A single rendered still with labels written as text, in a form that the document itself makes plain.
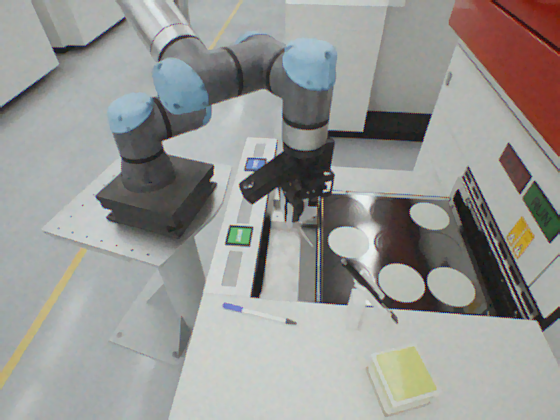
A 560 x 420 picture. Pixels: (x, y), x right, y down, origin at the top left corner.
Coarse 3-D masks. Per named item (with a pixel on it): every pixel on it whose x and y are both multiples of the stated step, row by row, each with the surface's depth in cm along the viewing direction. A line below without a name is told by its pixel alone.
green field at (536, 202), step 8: (528, 192) 67; (536, 192) 64; (528, 200) 66; (536, 200) 64; (544, 200) 62; (536, 208) 64; (544, 208) 62; (536, 216) 64; (544, 216) 62; (552, 216) 60; (544, 224) 62; (552, 224) 60; (544, 232) 62; (552, 232) 60
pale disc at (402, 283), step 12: (396, 264) 79; (384, 276) 76; (396, 276) 76; (408, 276) 76; (420, 276) 76; (384, 288) 74; (396, 288) 74; (408, 288) 74; (420, 288) 74; (396, 300) 72; (408, 300) 72
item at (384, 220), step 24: (336, 216) 90; (360, 216) 90; (384, 216) 90; (408, 216) 90; (384, 240) 84; (408, 240) 84; (432, 240) 84; (456, 240) 84; (336, 264) 79; (360, 264) 79; (384, 264) 79; (408, 264) 79; (432, 264) 79; (456, 264) 79; (336, 288) 74; (480, 288) 74; (456, 312) 70; (480, 312) 70
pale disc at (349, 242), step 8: (336, 232) 86; (344, 232) 86; (352, 232) 86; (360, 232) 86; (328, 240) 84; (336, 240) 84; (344, 240) 84; (352, 240) 84; (360, 240) 84; (368, 240) 84; (336, 248) 82; (344, 248) 82; (352, 248) 82; (360, 248) 82; (344, 256) 80; (352, 256) 80; (360, 256) 80
